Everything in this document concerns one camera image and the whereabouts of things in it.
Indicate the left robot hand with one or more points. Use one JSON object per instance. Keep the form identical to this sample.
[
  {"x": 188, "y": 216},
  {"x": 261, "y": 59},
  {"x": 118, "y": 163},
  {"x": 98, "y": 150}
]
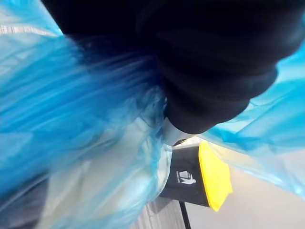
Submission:
[{"x": 202, "y": 59}]

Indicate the blue plastic rubbish bag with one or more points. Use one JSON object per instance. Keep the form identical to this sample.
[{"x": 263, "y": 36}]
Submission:
[{"x": 71, "y": 100}]

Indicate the yellow-lid dark pedal trash can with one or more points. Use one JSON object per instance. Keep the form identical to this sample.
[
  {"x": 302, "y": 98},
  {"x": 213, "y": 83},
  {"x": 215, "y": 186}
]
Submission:
[{"x": 186, "y": 167}]

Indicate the black baseboard strip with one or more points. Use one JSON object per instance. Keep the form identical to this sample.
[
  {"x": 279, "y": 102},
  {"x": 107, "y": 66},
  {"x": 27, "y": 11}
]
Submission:
[{"x": 186, "y": 217}]

